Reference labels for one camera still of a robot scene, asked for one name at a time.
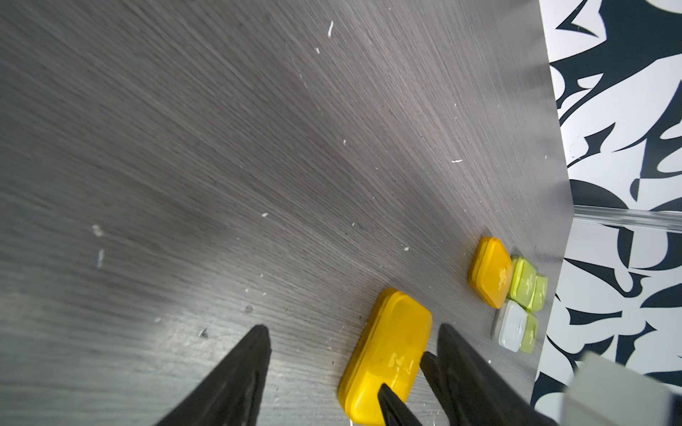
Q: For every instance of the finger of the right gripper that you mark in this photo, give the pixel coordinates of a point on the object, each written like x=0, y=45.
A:
x=394, y=410

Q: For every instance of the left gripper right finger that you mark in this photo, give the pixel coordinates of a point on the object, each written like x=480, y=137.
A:
x=469, y=390

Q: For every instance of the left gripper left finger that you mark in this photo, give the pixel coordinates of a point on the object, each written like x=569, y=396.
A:
x=232, y=393

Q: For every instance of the clear lid pillbox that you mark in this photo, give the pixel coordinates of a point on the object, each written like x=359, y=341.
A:
x=510, y=326

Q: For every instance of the green pillbox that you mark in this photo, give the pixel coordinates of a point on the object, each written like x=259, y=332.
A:
x=530, y=334
x=540, y=293
x=523, y=284

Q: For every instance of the yellow pillbox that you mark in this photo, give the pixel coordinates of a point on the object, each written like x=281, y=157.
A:
x=388, y=352
x=491, y=271

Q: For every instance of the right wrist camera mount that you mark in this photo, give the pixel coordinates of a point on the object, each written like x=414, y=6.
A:
x=606, y=393

